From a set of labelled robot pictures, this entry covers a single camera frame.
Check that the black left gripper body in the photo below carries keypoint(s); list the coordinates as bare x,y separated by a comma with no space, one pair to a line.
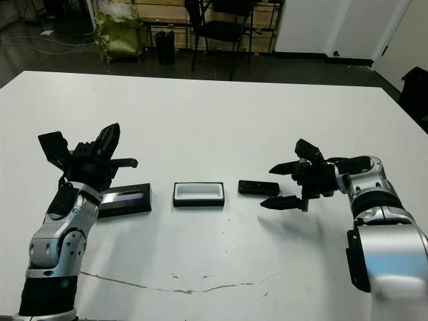
90,170

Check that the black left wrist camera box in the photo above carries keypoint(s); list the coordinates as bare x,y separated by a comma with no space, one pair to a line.
53,145

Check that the white framed desk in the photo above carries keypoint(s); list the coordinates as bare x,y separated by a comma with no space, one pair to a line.
91,13

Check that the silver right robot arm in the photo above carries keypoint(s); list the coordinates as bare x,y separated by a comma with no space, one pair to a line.
394,254

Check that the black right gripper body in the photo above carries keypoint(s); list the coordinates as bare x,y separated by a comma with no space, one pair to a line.
317,180

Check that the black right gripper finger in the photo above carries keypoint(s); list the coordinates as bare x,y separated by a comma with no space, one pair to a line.
287,168
282,203

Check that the white door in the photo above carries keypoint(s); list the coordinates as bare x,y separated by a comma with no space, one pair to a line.
408,36

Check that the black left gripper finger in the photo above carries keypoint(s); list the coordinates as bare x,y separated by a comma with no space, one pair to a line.
114,142
103,142

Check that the black folding stand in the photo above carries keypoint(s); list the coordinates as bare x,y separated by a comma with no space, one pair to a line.
194,9

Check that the black box with white insert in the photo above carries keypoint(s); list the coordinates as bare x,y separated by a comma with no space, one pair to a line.
199,194

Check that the yellow-green plastic bag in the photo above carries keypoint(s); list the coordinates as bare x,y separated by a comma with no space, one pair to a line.
117,38

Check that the white paper sheet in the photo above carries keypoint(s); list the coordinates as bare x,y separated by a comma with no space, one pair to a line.
47,32

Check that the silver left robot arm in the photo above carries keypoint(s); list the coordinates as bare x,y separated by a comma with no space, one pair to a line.
53,247

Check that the black chair back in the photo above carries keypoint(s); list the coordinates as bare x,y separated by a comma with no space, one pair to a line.
414,97

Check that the black waste bin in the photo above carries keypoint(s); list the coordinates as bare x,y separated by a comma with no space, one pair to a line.
164,47

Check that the black phone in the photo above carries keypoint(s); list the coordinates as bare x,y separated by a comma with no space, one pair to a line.
259,188

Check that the black box lid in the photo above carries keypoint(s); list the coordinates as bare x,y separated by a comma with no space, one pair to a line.
128,204

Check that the black mesh chair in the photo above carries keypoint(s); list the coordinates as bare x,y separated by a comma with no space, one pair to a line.
220,30

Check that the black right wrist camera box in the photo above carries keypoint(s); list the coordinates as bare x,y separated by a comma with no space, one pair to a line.
307,148

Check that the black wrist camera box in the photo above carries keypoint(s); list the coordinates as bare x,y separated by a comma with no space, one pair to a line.
53,145
307,148

